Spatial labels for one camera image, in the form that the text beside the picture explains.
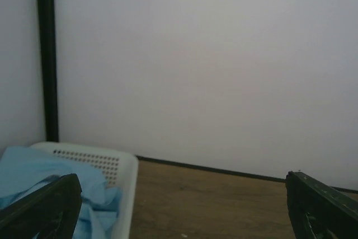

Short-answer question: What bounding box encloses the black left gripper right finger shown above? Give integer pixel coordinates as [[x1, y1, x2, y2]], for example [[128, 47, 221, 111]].
[[285, 171, 357, 238]]

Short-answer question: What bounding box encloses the light blue button shirt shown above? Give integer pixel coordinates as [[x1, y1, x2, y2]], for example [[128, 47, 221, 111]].
[[1, 147, 121, 238]]

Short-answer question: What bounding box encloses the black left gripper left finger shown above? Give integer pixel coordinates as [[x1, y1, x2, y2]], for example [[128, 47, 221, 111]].
[[1, 174, 82, 238]]

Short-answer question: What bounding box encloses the black left rear frame post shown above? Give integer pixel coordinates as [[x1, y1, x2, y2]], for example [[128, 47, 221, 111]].
[[37, 0, 59, 142]]

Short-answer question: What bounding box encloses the white perforated plastic basket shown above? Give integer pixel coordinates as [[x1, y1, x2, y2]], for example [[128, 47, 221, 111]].
[[32, 142, 139, 238]]

